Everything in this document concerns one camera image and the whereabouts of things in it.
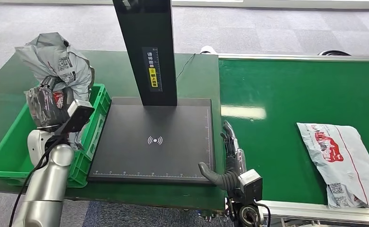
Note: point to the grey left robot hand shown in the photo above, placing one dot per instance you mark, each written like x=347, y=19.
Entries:
x=43, y=106

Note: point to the yellow black column label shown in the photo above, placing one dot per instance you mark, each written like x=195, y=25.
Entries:
x=152, y=69

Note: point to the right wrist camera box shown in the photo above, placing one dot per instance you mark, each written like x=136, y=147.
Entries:
x=251, y=186

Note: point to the black scanner column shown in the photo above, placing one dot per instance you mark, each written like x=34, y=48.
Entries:
x=143, y=28

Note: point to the flat grey mailer package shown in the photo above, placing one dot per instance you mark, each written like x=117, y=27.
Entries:
x=344, y=156

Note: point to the black scanner base plate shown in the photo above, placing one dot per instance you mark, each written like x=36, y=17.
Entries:
x=156, y=156

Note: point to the small white round object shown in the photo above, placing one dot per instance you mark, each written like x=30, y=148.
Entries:
x=208, y=49

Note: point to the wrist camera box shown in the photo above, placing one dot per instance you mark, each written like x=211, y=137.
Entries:
x=251, y=186
x=78, y=117

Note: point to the black round floor object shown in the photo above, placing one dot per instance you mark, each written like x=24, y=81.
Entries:
x=333, y=53

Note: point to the green conveyor belt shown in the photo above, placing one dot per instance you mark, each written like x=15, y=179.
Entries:
x=265, y=150

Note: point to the dark green table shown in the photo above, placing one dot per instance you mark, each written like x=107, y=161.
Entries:
x=115, y=72

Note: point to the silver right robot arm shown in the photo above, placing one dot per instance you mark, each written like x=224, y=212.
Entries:
x=229, y=183

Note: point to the aluminium conveyor frame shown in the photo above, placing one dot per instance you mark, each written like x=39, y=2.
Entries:
x=297, y=211

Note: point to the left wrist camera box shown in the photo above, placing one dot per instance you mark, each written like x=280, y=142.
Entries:
x=78, y=117

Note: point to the green plastic crate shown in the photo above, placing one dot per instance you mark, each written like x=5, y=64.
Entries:
x=6, y=153

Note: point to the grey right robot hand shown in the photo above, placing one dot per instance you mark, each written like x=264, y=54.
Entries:
x=238, y=159

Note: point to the grey mailer package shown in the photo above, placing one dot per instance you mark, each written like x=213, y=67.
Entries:
x=344, y=156
x=52, y=53

